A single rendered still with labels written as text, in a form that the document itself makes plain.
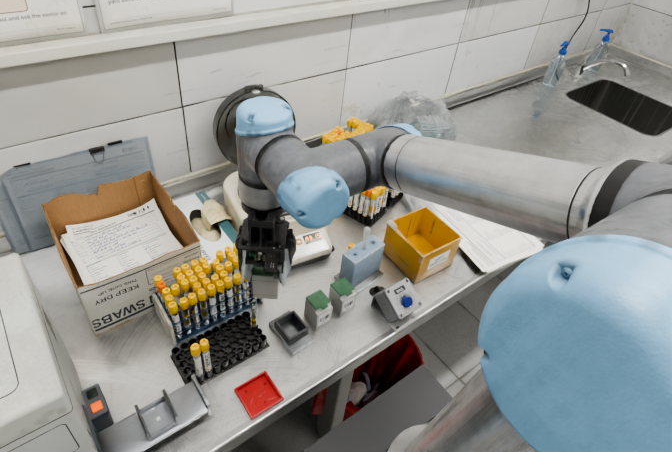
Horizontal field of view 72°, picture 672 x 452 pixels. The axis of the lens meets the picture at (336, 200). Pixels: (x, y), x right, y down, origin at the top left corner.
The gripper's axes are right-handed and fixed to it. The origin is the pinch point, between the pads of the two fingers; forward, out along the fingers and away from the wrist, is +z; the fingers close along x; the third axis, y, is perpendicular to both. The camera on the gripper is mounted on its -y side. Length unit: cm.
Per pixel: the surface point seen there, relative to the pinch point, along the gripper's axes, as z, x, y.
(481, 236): 19, 54, -34
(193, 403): 16.1, -10.8, 16.7
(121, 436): 16.0, -21.1, 22.7
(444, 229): 12, 41, -28
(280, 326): 16.5, 2.9, -0.3
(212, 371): 18.3, -9.2, 9.3
